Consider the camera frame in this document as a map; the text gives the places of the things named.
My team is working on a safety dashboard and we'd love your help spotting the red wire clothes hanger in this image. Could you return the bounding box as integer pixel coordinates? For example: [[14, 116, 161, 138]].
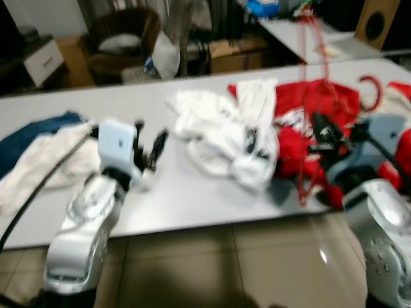
[[294, 12, 386, 209]]

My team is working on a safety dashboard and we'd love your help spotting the plain cream white shirt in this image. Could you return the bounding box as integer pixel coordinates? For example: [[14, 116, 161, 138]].
[[0, 121, 107, 217]]

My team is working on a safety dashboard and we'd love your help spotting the red garment with white print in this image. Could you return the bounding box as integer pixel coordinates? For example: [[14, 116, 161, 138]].
[[227, 78, 363, 210]]

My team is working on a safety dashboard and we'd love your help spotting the white garment with black print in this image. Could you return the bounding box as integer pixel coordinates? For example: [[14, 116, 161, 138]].
[[165, 78, 281, 191]]

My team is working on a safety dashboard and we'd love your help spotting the cream garment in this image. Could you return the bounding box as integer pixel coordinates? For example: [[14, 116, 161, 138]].
[[384, 95, 411, 119]]

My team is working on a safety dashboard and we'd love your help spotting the white remote control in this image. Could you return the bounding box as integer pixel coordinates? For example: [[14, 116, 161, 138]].
[[319, 44, 342, 58]]

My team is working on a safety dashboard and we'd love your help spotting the white pillow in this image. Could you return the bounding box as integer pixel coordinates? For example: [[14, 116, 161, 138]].
[[150, 31, 182, 81]]

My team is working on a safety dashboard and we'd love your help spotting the plain red garment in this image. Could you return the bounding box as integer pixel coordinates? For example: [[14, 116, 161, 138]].
[[384, 80, 411, 196]]

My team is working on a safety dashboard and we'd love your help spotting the grey cushion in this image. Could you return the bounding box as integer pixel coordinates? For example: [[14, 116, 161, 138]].
[[100, 33, 144, 56]]

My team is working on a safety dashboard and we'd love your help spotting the tall brown cardboard box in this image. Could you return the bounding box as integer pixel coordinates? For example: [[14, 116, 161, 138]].
[[55, 35, 96, 88]]

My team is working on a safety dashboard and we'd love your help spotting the open brown cardboard box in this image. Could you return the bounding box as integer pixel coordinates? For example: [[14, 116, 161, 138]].
[[209, 37, 268, 73]]

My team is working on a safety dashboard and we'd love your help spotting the blue denim garment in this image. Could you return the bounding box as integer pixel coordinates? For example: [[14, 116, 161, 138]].
[[0, 111, 86, 179]]

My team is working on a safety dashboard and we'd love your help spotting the brown patterned curtain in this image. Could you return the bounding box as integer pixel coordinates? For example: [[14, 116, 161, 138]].
[[161, 0, 193, 62]]

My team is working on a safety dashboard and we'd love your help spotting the wooden loudspeaker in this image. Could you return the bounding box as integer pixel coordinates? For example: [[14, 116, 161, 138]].
[[354, 0, 402, 51]]

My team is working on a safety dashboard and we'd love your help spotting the dark brown armchair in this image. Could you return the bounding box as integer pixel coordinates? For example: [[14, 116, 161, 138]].
[[83, 6, 162, 83]]

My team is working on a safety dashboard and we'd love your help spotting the white drawer unit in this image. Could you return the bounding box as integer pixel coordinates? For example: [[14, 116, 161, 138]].
[[22, 35, 66, 88]]

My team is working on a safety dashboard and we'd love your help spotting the blue plastic item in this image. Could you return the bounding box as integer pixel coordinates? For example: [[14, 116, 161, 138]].
[[246, 0, 282, 19]]

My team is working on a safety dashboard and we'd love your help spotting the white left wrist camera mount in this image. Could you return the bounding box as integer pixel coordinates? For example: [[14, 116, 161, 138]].
[[98, 119, 139, 174]]

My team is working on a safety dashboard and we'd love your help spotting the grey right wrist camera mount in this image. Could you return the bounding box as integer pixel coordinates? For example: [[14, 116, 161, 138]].
[[326, 114, 408, 188]]

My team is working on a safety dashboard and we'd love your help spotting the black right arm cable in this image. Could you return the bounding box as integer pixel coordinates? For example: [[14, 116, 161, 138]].
[[360, 128, 411, 184]]

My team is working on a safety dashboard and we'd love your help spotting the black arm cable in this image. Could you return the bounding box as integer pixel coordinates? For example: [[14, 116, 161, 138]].
[[0, 128, 100, 252], [360, 128, 411, 184]]

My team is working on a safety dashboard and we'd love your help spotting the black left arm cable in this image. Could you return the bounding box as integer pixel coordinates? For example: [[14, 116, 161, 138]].
[[0, 128, 100, 252]]

